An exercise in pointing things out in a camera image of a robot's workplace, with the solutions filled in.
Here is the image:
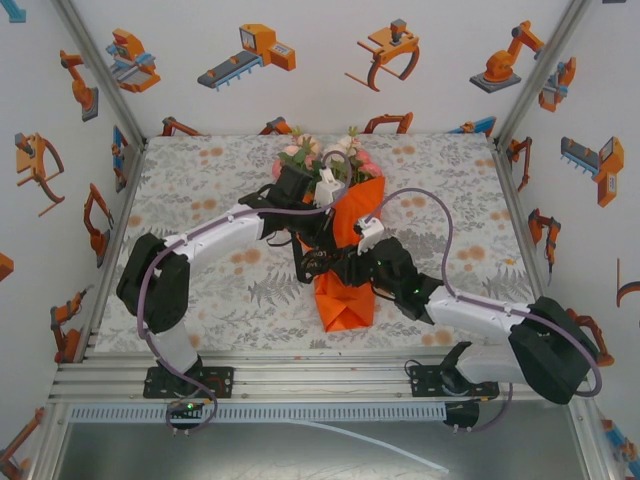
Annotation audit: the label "black ribbon with gold print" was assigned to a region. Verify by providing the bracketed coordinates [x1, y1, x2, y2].
[293, 239, 361, 286]

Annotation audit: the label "orange wrapping paper sheet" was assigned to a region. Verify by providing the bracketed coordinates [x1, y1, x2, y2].
[299, 177, 387, 334]

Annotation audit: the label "artificial pink white flower bunch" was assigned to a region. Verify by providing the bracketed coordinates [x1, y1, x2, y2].
[271, 125, 385, 189]

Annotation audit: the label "floral print tablecloth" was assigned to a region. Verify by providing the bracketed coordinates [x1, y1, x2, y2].
[93, 132, 556, 352]

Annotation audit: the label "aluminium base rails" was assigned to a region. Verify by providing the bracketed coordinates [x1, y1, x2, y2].
[47, 349, 594, 404]

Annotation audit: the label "circuit board with green light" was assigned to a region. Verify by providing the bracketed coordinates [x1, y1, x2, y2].
[166, 398, 207, 417]

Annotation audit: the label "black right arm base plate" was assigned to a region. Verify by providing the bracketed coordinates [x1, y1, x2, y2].
[409, 363, 500, 400]

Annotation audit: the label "aluminium side rail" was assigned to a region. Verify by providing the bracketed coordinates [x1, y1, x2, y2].
[492, 139, 569, 361]
[74, 142, 147, 364]

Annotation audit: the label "white slotted cable duct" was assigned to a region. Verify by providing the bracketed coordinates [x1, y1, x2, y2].
[67, 403, 447, 422]

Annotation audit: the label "black cable bracket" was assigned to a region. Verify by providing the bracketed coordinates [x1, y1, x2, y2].
[442, 401, 481, 432]

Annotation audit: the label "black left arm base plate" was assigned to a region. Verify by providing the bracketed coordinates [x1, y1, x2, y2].
[143, 366, 236, 400]

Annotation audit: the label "aluminium frame post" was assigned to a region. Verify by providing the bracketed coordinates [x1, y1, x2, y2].
[52, 0, 147, 147]
[494, 0, 596, 146]

